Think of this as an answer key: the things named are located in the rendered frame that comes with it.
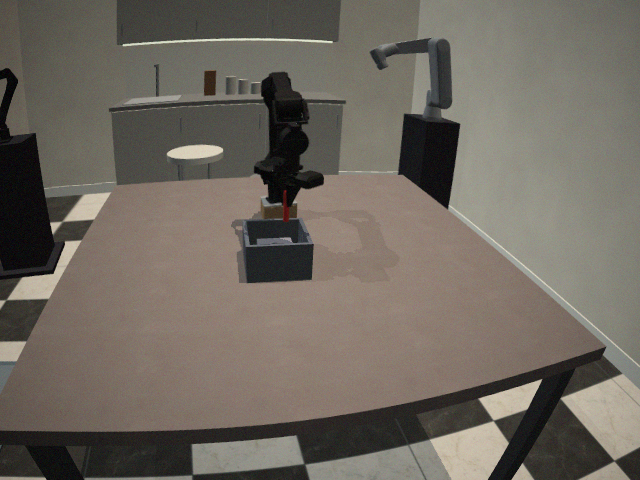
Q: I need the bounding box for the red cylinder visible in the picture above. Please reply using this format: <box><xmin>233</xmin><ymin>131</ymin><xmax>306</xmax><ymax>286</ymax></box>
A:
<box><xmin>283</xmin><ymin>190</ymin><xmax>289</xmax><ymax>222</ymax></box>

